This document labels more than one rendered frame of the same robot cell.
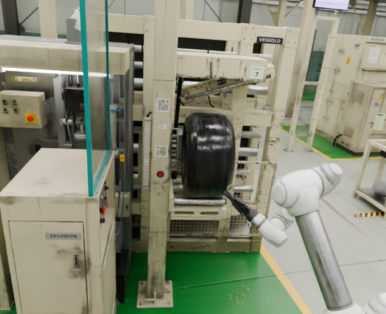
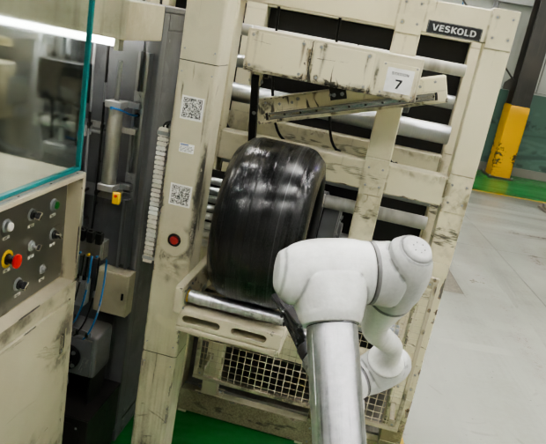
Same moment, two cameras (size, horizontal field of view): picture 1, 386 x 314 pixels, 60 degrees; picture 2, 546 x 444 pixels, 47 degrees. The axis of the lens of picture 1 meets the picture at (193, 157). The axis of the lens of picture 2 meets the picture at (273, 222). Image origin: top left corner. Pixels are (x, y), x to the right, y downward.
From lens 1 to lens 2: 0.67 m
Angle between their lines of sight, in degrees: 15
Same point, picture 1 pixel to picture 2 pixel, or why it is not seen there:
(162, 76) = (195, 55)
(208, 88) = (310, 104)
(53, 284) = not seen: outside the picture
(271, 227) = not seen: hidden behind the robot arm
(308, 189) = (335, 272)
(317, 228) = (335, 357)
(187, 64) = (266, 48)
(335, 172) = (409, 254)
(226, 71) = (337, 70)
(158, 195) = (166, 280)
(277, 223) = not seen: hidden behind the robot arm
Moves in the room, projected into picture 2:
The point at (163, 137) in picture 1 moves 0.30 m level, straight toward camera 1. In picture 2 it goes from (186, 169) to (149, 188)
